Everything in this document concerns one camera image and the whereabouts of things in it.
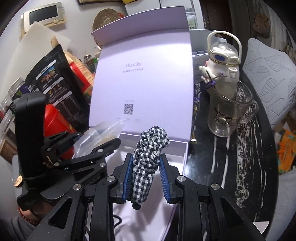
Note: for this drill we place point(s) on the black coffee pouch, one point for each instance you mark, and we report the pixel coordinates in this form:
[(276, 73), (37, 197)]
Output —
[(53, 77)]

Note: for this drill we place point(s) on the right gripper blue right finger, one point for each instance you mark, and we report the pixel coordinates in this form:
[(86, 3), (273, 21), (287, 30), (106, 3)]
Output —
[(164, 179)]

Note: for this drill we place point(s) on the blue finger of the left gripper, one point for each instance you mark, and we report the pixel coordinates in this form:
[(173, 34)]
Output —
[(61, 142), (98, 154)]

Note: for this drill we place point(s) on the clear glass mug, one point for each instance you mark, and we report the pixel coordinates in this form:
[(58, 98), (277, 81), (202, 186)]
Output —
[(231, 103)]

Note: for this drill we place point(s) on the black white gingham scrunchie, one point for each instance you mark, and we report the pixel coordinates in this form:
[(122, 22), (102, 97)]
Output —
[(146, 162)]

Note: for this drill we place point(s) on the red canister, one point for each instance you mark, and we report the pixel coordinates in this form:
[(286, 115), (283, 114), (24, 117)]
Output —
[(54, 123)]

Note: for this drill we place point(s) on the near light blue cushioned chair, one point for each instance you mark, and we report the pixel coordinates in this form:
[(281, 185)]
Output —
[(272, 74)]

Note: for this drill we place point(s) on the wall intercom panel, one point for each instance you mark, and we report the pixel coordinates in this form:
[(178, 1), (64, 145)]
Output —
[(48, 15)]

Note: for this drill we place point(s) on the white foam board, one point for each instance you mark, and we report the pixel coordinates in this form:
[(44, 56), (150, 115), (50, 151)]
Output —
[(34, 46)]

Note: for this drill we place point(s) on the woven straw fan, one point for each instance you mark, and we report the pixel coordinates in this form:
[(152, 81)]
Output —
[(104, 17)]

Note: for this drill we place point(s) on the white water bottle with handle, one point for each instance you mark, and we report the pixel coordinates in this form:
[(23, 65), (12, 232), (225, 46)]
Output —
[(222, 66)]

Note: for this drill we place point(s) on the dark label plastic jar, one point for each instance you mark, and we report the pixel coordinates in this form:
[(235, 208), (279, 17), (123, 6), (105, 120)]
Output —
[(14, 93)]

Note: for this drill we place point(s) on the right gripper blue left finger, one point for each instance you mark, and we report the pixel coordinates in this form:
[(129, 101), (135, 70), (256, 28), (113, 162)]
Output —
[(127, 182)]

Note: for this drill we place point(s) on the lavender gift box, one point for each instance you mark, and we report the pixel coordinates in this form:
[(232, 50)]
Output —
[(145, 77)]

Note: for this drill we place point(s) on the clear plastic bag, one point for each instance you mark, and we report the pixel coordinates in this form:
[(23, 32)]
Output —
[(96, 136)]

